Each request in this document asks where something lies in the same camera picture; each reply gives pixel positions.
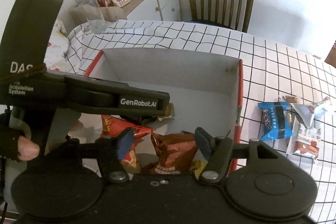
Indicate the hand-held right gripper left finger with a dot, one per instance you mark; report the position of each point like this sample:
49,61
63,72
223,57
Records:
126,142

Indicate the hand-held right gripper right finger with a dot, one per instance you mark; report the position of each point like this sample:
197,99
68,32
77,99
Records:
201,140

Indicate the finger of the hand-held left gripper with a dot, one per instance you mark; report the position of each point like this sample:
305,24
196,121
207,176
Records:
164,106

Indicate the tan snack packet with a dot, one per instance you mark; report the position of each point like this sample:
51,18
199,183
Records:
168,111

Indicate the orange chip bag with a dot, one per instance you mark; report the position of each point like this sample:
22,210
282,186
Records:
115,127

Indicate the yellow snack packet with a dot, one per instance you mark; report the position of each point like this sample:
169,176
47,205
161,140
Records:
198,165

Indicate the brown foil snack bag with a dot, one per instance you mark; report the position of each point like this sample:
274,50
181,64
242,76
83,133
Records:
173,151

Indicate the red cardboard box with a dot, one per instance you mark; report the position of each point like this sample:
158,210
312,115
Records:
170,74

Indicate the blue snack packet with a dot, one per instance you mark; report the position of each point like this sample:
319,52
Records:
273,121

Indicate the white packet with red picture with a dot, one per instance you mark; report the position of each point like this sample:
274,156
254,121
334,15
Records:
304,141

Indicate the white snack packet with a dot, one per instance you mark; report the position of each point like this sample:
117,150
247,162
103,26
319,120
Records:
312,109

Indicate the person's left hand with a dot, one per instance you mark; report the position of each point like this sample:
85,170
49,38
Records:
27,149

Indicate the colourful dotted cloth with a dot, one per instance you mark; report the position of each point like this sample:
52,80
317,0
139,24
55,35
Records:
56,48

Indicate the clear plastic cup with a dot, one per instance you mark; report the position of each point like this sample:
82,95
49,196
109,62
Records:
97,26

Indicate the beige wavy paper tray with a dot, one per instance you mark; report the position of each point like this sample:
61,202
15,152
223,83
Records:
99,13

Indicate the checked tablecloth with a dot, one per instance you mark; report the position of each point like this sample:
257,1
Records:
210,40

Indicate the wooden chair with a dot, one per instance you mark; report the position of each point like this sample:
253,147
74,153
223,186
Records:
220,1

